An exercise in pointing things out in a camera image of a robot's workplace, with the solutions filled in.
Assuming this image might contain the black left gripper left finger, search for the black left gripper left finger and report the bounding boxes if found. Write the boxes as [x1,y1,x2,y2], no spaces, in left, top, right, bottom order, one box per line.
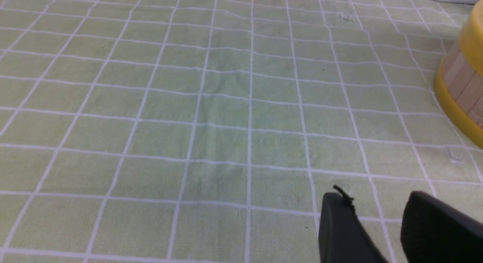
[318,185,387,263]

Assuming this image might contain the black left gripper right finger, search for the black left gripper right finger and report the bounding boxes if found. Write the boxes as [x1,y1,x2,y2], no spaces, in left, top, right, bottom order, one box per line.
[400,191,483,263]

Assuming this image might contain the yellow bamboo steamer basket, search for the yellow bamboo steamer basket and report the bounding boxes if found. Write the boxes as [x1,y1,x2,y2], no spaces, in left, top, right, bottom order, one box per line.
[434,1,483,148]

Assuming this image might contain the green checkered tablecloth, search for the green checkered tablecloth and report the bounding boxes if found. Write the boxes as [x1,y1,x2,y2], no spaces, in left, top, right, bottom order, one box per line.
[0,0,482,263]

